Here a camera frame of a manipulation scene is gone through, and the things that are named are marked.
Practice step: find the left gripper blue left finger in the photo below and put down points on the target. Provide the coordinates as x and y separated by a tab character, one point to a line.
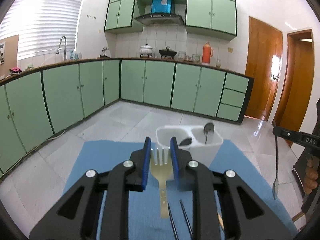
97	205

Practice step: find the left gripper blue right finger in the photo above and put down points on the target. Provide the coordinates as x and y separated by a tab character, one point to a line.
244	214

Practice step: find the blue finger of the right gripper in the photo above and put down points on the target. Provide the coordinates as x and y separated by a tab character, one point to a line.
286	134

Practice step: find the light wooden chopstick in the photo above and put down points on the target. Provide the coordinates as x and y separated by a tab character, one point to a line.
220	221

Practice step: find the silver metal spoon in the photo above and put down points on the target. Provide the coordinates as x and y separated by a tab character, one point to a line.
209	128

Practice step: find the pale gold plastic fork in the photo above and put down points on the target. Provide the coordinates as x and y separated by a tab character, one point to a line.
161	170

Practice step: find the dark translucent plastic spoon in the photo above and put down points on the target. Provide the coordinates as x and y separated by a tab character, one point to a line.
186	142

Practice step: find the right human hand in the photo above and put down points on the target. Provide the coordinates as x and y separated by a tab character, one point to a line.
310	179

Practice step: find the open wooden doorway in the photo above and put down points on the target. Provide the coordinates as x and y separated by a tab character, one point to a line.
298	80

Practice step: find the white two-compartment utensil holder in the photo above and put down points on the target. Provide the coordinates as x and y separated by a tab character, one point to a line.
204	153

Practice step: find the closed wooden door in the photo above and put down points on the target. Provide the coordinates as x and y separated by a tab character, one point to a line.
265	50

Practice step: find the small glass jar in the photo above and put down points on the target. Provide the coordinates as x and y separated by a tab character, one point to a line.
218	63

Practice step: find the green lower cabinets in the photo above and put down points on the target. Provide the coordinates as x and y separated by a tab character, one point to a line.
37	104

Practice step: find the green cabinets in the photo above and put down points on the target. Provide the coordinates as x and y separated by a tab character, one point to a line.
216	18
37	104

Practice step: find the orange thermos flask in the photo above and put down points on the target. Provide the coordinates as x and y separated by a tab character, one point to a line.
207	53

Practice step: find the patterned mug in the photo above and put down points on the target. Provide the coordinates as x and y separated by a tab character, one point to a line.
196	58

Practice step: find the glass jar on counter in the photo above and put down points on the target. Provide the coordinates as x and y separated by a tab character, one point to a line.
181	55

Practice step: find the green upper cabinets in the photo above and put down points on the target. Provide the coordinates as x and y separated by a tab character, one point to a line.
216	18

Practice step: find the black wok with lid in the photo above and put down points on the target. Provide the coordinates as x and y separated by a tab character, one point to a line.
167	53

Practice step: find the pink cloth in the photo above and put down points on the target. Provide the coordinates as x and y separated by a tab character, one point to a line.
15	70

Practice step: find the silver kettle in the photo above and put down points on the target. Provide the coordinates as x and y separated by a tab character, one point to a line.
104	52

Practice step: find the black range hood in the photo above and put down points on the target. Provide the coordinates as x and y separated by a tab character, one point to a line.
160	19

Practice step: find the white cooking pot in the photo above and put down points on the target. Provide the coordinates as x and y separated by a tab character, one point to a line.
145	51

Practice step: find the brown cardboard box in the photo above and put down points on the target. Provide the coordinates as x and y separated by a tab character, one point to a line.
9	50

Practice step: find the blue box above hood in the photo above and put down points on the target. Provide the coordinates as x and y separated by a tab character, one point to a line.
165	6

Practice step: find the white window blinds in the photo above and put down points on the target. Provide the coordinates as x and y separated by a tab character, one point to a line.
44	26

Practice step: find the bamboo chair frame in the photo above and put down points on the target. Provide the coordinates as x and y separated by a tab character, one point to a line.
298	216

